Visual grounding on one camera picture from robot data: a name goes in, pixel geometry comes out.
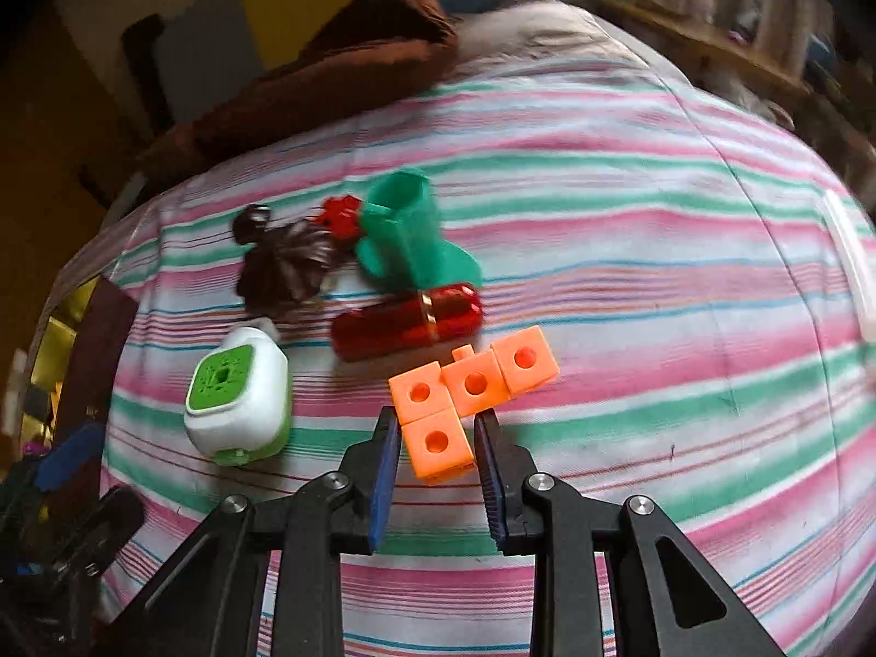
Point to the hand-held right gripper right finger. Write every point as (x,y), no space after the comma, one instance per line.
(493,486)

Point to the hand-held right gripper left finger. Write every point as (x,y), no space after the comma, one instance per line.
(383,486)

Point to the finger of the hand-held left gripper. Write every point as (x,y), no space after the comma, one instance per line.
(68,458)

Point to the orange linking cubes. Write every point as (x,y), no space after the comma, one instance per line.
(421,455)

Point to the gold metal tray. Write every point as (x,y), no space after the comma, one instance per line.
(68,315)

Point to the white green plastic device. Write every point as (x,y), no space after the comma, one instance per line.
(263,397)

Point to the red capsule case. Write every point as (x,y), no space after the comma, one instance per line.
(404,325)

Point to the dark brown bird figurine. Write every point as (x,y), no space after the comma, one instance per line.
(287,267)

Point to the green plastic holder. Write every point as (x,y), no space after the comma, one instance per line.
(410,233)

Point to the small red toy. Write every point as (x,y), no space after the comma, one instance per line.
(339,215)

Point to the wooden wardrobe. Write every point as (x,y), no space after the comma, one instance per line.
(41,150)

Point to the brown quilted blanket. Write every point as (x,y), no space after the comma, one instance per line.
(356,55)

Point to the wooden side desk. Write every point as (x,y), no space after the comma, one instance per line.
(698,48)

